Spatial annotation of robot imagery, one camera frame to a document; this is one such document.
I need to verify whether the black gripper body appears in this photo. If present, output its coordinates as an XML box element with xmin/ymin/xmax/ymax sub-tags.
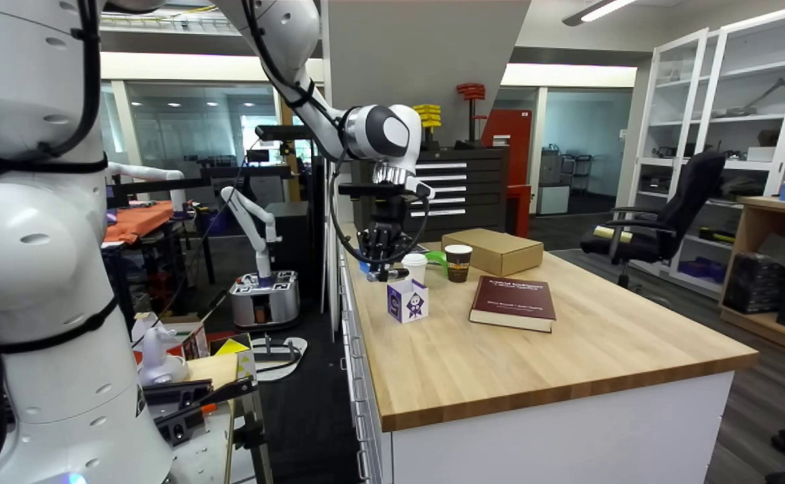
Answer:
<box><xmin>359</xmin><ymin>219</ymin><xmax>412</xmax><ymax>260</ymax></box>

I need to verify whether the white and purple box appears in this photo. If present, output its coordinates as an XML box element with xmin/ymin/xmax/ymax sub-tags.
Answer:
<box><xmin>384</xmin><ymin>274</ymin><xmax>434</xmax><ymax>325</ymax></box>

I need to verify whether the flat cardboard box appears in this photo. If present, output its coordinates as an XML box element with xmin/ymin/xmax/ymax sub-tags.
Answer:
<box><xmin>439</xmin><ymin>226</ymin><xmax>548</xmax><ymax>280</ymax></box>

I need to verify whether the white cup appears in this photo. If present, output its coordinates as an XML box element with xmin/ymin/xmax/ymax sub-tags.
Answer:
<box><xmin>398</xmin><ymin>249</ymin><xmax>434</xmax><ymax>281</ymax></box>

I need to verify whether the brown paper cup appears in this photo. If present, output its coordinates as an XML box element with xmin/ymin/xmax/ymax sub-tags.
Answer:
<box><xmin>442</xmin><ymin>241</ymin><xmax>477</xmax><ymax>285</ymax></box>

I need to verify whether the black drawer tool chest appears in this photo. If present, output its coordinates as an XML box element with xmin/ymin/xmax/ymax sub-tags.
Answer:
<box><xmin>406</xmin><ymin>145</ymin><xmax>514</xmax><ymax>245</ymax></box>

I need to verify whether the maroon hardcover book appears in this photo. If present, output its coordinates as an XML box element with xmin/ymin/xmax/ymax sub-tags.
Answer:
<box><xmin>465</xmin><ymin>272</ymin><xmax>560</xmax><ymax>335</ymax></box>

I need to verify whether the red cabinet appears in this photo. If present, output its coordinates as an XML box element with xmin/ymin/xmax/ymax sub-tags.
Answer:
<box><xmin>480</xmin><ymin>106</ymin><xmax>535</xmax><ymax>238</ymax></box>

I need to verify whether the clear spray bottle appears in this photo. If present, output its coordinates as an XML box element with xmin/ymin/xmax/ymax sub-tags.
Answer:
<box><xmin>130</xmin><ymin>309</ymin><xmax>191</xmax><ymax>390</ymax></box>

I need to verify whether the orange cloth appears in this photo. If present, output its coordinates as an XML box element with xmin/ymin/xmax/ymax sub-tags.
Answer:
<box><xmin>102</xmin><ymin>199</ymin><xmax>177</xmax><ymax>246</ymax></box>

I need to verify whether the black office chair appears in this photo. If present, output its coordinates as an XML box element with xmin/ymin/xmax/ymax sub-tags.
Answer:
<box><xmin>578</xmin><ymin>148</ymin><xmax>730</xmax><ymax>274</ymax></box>

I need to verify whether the ceiling light strip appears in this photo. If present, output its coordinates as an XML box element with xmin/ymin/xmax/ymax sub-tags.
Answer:
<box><xmin>562</xmin><ymin>0</ymin><xmax>639</xmax><ymax>28</ymax></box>

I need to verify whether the white shelving cabinet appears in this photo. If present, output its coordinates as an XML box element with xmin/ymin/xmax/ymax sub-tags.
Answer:
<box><xmin>631</xmin><ymin>0</ymin><xmax>785</xmax><ymax>280</ymax></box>

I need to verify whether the wooden shelf unit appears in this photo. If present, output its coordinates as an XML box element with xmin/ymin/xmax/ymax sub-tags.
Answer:
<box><xmin>715</xmin><ymin>192</ymin><xmax>785</xmax><ymax>351</ymax></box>

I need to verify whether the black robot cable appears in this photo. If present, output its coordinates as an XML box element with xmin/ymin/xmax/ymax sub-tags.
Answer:
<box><xmin>325</xmin><ymin>159</ymin><xmax>434</xmax><ymax>269</ymax></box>

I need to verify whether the wire metal rack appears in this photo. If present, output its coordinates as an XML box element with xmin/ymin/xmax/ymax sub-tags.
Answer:
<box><xmin>336</xmin><ymin>238</ymin><xmax>738</xmax><ymax>484</ymax></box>

